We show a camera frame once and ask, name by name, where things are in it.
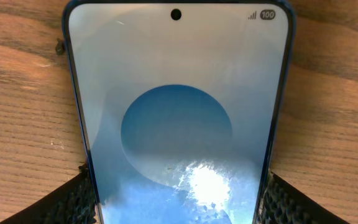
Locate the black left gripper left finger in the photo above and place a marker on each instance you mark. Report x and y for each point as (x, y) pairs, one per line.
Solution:
(72, 203)

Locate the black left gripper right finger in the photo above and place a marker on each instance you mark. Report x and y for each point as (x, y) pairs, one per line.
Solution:
(281, 203)

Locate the blue Galaxy smartphone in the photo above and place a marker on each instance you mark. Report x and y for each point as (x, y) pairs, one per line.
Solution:
(178, 104)

